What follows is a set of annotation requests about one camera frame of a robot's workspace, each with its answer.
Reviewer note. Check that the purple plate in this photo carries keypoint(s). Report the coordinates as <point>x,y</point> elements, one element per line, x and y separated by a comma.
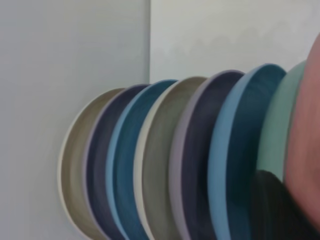
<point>195,150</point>
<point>97,162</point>

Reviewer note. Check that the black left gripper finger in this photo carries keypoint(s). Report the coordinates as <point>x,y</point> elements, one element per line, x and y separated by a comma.
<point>270,212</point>

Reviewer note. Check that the beige plate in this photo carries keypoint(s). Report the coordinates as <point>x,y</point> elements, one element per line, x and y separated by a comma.
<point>72,162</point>
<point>157,150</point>

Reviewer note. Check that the green plate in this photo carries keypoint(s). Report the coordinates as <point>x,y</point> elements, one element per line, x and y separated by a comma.
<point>277,125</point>

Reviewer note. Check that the pink plate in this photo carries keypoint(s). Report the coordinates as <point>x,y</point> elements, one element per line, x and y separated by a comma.
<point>310,125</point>

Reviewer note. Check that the blue plate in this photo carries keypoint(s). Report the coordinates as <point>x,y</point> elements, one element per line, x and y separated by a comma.
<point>232,150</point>
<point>125,162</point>

